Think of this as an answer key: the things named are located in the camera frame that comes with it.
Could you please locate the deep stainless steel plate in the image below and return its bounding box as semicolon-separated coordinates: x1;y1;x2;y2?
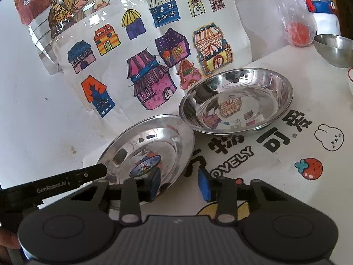
179;67;293;135

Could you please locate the clear plastic bag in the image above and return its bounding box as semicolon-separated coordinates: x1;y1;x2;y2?
281;0;317;48

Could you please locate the person's left hand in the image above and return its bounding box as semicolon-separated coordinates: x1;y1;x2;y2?
0;226;20;250

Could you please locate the child with fan drawing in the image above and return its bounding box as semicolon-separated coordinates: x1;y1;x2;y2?
12;0;177;76

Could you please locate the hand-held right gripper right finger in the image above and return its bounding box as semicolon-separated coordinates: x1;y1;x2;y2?
197;168;289;225

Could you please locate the white printed tablecloth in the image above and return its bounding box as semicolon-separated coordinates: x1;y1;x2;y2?
82;44;353;265

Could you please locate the white and blue water bottle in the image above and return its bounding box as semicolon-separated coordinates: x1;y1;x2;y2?
300;0;341;38

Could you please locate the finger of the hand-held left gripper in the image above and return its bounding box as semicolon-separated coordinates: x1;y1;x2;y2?
66;163;109;185

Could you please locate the colourful house drawing sheet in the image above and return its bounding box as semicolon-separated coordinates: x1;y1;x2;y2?
50;0;253;120

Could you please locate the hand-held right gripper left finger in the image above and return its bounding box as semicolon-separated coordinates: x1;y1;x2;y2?
69;168;162;225

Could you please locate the orange ball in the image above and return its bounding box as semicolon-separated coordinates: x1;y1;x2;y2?
285;21;310;47

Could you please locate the stainless steel bowl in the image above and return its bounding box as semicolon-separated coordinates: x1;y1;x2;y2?
312;34;353;68

